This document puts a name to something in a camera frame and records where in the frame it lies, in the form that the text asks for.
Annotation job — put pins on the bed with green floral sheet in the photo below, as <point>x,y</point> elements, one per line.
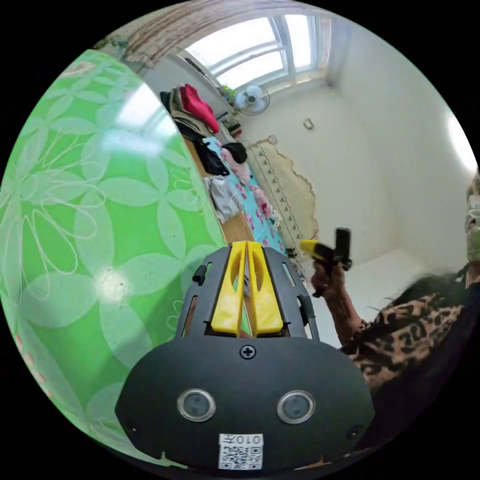
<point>93,187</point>

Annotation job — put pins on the person's right hand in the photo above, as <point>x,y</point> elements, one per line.
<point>330,283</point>

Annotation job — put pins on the window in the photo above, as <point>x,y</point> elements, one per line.
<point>258,48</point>

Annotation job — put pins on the pile of clothes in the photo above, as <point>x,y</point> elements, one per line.
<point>195,108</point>

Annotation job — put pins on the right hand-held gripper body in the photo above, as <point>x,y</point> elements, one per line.
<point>330,259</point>

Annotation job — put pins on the white fan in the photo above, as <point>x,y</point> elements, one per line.
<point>252,99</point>

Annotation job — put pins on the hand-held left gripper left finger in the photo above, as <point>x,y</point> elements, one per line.
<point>228,300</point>

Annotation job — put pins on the white grey garment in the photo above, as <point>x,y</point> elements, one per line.
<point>223,197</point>

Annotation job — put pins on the green plant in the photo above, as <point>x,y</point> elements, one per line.
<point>227,91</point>

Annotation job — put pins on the person's right forearm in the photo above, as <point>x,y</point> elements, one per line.
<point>347,318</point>

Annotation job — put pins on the person's body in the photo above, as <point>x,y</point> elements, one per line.
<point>412,330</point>

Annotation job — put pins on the beige wall cloth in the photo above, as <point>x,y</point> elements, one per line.
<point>288,187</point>

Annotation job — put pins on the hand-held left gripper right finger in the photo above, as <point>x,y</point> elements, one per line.
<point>264,303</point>

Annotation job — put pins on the beige patterned curtain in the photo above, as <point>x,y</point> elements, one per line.
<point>168,33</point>

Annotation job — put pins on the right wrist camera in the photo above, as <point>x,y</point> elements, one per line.
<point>342,242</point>

